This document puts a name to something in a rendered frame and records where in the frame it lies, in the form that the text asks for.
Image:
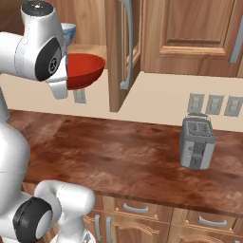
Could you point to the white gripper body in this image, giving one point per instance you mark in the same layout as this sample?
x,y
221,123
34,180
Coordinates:
x,y
59,89

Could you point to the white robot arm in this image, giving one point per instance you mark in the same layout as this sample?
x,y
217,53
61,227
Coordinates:
x,y
12,148

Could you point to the red bowl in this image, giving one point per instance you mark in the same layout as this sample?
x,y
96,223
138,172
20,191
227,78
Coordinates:
x,y
84,68

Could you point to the white and blue bowl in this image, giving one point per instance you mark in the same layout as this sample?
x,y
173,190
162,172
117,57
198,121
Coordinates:
x,y
69,33

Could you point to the open wooden cabinet door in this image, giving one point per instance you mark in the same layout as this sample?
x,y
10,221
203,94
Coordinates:
x,y
114,47

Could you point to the wooden base cabinet door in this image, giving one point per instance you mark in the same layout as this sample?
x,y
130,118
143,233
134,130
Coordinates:
x,y
139,231
202,239
89,224

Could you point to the closed wooden cabinet door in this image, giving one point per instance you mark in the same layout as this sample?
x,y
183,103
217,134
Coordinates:
x,y
190,34

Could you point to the silver toaster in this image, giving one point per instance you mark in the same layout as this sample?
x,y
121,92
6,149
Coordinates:
x,y
196,142

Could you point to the wooden drawer front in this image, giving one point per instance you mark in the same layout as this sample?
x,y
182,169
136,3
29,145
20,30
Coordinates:
x,y
190,220
158,209

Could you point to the grey wall outlet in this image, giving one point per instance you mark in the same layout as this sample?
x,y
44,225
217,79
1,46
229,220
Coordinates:
x,y
80,96
233,106
196,103
214,104

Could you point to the wooden wall cabinet body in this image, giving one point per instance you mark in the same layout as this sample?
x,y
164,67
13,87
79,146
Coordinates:
x,y
88,22

